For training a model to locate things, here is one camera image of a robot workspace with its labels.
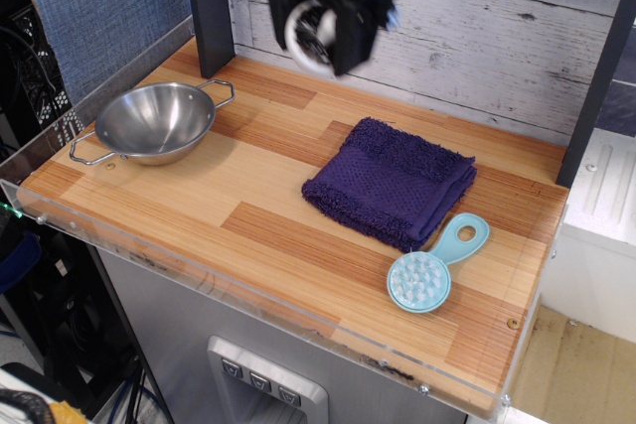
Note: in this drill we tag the white toy mushroom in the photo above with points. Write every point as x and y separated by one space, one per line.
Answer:
310 36

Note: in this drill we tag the steel bowl with handles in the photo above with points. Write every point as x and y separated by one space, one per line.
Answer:
157 124

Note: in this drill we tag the purple folded cloth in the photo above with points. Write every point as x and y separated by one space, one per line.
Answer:
390 185

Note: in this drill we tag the light blue round brush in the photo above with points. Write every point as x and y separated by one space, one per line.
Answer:
420 281

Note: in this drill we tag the black plastic crate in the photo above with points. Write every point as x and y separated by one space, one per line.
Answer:
33 94

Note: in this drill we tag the clear acrylic table guard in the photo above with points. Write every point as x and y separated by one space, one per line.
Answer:
229 219

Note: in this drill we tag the silver dispenser button panel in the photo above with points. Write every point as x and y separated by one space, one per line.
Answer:
254 389

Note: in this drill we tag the dark left vertical post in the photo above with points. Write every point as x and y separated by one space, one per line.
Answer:
214 35

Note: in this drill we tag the dark vertical post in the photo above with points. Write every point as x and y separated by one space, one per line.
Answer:
608 62
214 35

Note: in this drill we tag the dark right vertical post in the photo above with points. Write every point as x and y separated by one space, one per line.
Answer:
608 62

